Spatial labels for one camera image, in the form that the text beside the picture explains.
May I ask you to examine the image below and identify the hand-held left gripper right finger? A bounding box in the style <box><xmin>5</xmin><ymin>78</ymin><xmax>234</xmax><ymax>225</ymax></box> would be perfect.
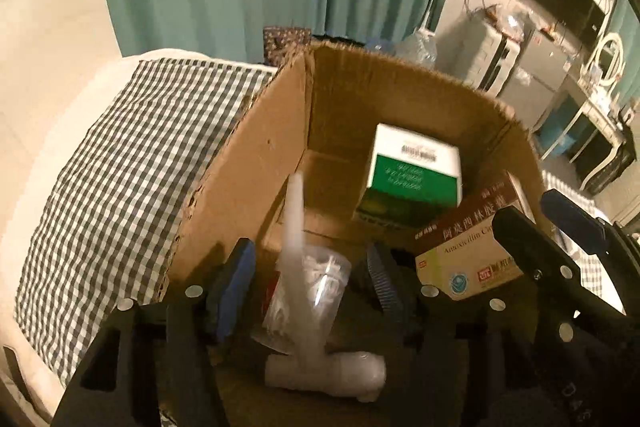
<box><xmin>365</xmin><ymin>247</ymin><xmax>531</xmax><ymax>427</ymax></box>

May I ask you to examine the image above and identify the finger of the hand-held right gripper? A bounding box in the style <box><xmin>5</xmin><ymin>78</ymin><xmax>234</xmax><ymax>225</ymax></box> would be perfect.
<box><xmin>542</xmin><ymin>189</ymin><xmax>608</xmax><ymax>255</ymax></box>
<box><xmin>492</xmin><ymin>206</ymin><xmax>626</xmax><ymax>323</ymax></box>

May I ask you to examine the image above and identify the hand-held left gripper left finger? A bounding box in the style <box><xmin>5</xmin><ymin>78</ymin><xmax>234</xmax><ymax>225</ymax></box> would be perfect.
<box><xmin>52</xmin><ymin>239</ymin><xmax>256</xmax><ymax>427</ymax></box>

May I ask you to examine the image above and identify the clear bag of white items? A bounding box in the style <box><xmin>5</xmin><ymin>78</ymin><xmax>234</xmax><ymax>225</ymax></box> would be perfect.
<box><xmin>250</xmin><ymin>244</ymin><xmax>353</xmax><ymax>355</ymax></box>

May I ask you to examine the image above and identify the brown white medicine box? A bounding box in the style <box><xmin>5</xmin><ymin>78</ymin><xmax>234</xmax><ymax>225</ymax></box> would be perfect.
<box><xmin>412</xmin><ymin>170</ymin><xmax>538</xmax><ymax>300</ymax></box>

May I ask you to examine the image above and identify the white plastic tube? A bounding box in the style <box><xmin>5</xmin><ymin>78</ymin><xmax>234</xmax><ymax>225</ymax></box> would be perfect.
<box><xmin>277</xmin><ymin>173</ymin><xmax>326</xmax><ymax>370</ymax></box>

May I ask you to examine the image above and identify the white plastic bottle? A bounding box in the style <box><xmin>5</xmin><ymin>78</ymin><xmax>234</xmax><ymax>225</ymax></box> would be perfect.
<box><xmin>265</xmin><ymin>349</ymin><xmax>388</xmax><ymax>403</ymax></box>

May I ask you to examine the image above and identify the green white carton box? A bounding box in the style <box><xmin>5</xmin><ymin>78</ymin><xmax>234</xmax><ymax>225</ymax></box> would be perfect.
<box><xmin>352</xmin><ymin>123</ymin><xmax>463</xmax><ymax>228</ymax></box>

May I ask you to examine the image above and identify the brown cardboard box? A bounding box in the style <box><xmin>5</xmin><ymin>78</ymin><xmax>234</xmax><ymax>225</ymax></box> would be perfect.
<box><xmin>165</xmin><ymin>39</ymin><xmax>556</xmax><ymax>427</ymax></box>

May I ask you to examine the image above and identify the black luggage bag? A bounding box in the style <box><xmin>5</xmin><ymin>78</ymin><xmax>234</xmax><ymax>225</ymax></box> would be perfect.
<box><xmin>572</xmin><ymin>139</ymin><xmax>636</xmax><ymax>195</ymax></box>

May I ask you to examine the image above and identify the blue waste bin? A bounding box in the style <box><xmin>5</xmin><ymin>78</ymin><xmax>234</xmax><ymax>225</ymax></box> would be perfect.
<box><xmin>540</xmin><ymin>104</ymin><xmax>583</xmax><ymax>158</ymax></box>

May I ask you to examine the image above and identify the white dressing table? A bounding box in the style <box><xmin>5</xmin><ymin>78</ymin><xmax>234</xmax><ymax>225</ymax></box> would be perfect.
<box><xmin>540</xmin><ymin>82</ymin><xmax>628</xmax><ymax>188</ymax></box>

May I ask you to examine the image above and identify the grey mini fridge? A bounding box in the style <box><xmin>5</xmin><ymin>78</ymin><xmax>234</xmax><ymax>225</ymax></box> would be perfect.
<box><xmin>497</xmin><ymin>27</ymin><xmax>573</xmax><ymax>130</ymax></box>

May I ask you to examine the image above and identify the round white vanity mirror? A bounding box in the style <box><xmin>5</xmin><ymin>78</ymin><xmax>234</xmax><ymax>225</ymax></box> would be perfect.
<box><xmin>590</xmin><ymin>33</ymin><xmax>626</xmax><ymax>90</ymax></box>

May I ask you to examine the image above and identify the white hard suitcase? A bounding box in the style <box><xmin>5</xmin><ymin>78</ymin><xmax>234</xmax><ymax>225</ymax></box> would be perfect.
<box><xmin>472</xmin><ymin>19</ymin><xmax>523</xmax><ymax>95</ymax></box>

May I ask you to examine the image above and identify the narrow green curtain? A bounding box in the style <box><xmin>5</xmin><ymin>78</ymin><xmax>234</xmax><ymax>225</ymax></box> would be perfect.
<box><xmin>607</xmin><ymin>0</ymin><xmax>640</xmax><ymax>58</ymax></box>

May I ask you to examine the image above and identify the clear plastic bag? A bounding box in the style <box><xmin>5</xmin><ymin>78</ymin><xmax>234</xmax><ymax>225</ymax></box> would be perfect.
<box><xmin>495</xmin><ymin>9</ymin><xmax>526</xmax><ymax>38</ymax></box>

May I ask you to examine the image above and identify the large clear water bottle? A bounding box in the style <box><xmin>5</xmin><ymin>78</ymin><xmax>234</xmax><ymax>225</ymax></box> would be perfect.
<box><xmin>395</xmin><ymin>29</ymin><xmax>438</xmax><ymax>68</ymax></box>

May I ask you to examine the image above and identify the patterned brown bag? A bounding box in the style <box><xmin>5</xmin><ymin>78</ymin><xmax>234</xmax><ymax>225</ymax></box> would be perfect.
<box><xmin>263</xmin><ymin>26</ymin><xmax>312</xmax><ymax>66</ymax></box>

